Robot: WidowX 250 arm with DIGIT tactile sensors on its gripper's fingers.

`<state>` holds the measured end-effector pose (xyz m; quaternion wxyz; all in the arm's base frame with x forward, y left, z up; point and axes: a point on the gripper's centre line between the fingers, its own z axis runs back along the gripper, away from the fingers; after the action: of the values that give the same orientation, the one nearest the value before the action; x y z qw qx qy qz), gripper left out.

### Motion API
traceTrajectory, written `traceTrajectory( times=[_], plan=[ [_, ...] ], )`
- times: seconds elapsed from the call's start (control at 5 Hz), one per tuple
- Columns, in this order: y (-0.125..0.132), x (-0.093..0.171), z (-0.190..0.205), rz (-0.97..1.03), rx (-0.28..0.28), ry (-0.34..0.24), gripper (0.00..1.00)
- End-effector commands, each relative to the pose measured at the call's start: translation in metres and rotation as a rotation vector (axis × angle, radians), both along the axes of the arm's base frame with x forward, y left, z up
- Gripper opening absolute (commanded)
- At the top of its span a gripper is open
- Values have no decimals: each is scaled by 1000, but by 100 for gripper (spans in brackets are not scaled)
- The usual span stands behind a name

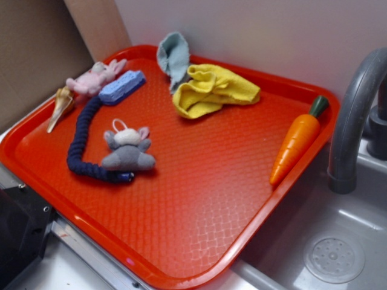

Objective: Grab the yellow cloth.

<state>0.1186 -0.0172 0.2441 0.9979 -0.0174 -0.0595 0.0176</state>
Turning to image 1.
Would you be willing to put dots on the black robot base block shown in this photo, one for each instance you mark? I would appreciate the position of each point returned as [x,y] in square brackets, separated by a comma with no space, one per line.
[26,220]

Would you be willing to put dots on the yellow cloth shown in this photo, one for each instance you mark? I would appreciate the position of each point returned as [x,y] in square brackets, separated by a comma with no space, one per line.
[210,88]

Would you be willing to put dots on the light blue cloth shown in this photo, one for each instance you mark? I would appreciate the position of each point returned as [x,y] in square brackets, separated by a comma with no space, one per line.
[173,58]

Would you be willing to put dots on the red plastic tray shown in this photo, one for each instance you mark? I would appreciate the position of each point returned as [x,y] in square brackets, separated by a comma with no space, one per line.
[183,223]

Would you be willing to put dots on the grey plush mouse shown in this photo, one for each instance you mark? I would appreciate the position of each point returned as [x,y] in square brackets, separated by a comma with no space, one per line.
[128,148]

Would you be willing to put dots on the blue sponge block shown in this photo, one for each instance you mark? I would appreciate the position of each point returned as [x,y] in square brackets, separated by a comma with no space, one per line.
[116,91]

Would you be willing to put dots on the orange toy carrot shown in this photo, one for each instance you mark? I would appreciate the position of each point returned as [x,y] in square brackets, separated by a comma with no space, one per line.
[300,136]

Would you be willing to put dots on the pink plush bunny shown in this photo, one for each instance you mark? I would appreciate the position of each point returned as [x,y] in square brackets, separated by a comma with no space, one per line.
[91,83]

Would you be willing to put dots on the beige seashell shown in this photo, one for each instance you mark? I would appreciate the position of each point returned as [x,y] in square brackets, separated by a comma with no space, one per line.
[63,103]

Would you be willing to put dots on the grey toy faucet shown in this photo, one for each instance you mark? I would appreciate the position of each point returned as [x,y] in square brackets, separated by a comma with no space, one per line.
[366,90]

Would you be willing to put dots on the grey toy sink basin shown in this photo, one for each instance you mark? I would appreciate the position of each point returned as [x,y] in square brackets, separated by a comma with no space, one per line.
[317,239]

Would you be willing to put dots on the brown cardboard panel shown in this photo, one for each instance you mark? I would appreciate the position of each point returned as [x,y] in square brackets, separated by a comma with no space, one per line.
[45,42]

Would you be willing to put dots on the grey faucet knob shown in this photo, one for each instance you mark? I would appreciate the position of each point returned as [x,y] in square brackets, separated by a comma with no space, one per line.
[377,144]

